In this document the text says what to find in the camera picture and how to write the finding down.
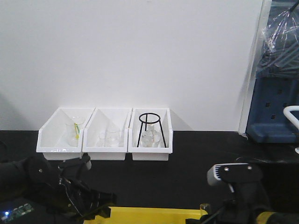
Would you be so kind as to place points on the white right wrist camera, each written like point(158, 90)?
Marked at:
point(233, 173)

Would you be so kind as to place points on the clear plastic wrap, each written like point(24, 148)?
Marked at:
point(280, 49)

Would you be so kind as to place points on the white right storage bin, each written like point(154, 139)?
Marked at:
point(147, 153)

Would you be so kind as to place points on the glass beaker with yellow stick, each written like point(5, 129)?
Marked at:
point(73, 128)

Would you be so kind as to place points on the blue drying rack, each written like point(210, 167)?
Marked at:
point(266, 122)

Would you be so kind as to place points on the small glass beaker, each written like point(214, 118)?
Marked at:
point(102, 139)

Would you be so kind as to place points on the white left storage bin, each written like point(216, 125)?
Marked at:
point(52, 136)

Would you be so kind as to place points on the yellow plastic tray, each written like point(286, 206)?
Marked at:
point(138, 215)

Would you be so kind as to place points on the white faucet pipe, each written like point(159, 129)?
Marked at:
point(287, 111)

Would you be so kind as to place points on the white storage bin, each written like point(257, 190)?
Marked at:
point(52, 136)
point(147, 153)
point(100, 121)

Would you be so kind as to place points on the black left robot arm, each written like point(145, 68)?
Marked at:
point(29, 178)

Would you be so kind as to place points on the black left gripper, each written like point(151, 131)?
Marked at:
point(71, 197)

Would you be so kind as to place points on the glass flask in bin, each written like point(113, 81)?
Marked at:
point(151, 137)

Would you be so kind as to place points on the medium glass beaker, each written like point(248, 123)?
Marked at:
point(113, 137)

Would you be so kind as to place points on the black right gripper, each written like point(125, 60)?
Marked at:
point(250, 199)

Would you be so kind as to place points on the black wire tripod stand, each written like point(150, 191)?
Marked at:
point(148, 118)

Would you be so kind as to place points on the white middle storage bin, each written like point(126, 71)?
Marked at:
point(100, 121)

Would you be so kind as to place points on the wide glass test tube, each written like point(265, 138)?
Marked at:
point(204, 209)

